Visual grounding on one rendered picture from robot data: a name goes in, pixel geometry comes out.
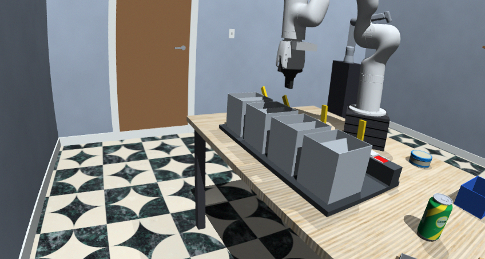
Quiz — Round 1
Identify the green and yellow drink can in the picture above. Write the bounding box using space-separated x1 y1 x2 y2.
418 193 453 241

